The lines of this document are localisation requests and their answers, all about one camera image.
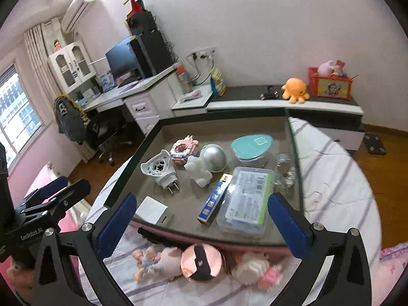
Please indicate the white pink doll figurine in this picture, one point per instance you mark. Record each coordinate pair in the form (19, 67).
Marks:
(255, 269)

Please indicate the blue yellow tube box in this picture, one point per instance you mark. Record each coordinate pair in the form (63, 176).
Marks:
(214, 199)

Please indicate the red toy crate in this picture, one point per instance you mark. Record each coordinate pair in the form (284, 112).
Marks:
(329, 87)

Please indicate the black small gadget on cabinet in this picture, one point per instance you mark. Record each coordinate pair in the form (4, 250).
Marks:
(271, 93)

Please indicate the white desk with drawers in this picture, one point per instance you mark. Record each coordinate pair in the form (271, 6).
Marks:
(148, 100)

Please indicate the low black white cabinet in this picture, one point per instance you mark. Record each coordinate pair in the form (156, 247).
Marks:
(339, 119)

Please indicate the white glass door cabinet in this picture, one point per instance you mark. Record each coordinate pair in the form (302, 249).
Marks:
(71, 66)

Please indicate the white mosquito repellent plug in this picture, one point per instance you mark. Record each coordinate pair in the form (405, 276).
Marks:
(161, 169)

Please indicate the white bedside cabinet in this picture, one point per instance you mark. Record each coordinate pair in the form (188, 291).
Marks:
(195, 105)

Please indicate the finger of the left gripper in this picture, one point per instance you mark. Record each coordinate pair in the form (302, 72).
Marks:
(38, 196)
(59, 203)

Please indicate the beige striped curtain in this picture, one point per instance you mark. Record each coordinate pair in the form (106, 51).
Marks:
(36, 48)

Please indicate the black office chair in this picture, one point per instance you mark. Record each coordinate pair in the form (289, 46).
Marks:
(105, 132)

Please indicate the yellow blue snack bag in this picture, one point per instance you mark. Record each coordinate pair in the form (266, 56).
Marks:
(217, 82)

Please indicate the white wall socket strip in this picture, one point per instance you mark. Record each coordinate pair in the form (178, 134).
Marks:
(203, 53)

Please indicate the small white cube box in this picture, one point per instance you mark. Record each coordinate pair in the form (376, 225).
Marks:
(154, 212)

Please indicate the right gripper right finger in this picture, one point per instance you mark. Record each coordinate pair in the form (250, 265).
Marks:
(348, 281)

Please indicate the black floor scale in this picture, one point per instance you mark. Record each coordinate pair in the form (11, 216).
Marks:
(374, 144)

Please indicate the clear plastic labelled box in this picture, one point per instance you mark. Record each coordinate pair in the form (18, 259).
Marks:
(243, 208)

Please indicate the teal lid round container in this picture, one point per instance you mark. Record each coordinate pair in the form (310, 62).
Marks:
(252, 150)

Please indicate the clear glass liquid bottle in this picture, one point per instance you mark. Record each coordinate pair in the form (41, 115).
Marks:
(285, 173)

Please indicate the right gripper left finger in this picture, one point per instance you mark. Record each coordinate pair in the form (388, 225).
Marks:
(55, 281)

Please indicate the black speaker on tower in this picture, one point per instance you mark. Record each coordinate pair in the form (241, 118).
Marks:
(141, 22)

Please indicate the person left hand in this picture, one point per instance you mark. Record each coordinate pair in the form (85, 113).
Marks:
(21, 280)

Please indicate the black computer tower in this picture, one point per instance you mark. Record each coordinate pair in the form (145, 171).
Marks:
(152, 54)

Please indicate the orange cap water bottle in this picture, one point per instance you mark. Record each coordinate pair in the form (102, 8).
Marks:
(185, 80)

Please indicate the orange octopus plush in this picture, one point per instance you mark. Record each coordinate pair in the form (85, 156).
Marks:
(295, 91)

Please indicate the white striped quilted tablecloth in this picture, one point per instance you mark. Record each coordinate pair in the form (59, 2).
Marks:
(336, 193)

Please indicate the pink block brick toy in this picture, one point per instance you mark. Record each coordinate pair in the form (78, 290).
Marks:
(183, 148)

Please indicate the black computer monitor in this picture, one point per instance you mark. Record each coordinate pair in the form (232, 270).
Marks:
(122, 60)

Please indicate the rose gold round case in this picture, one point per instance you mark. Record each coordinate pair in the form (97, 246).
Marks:
(202, 263)

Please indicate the white air conditioner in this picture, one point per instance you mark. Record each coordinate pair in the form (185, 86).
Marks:
(76, 9)

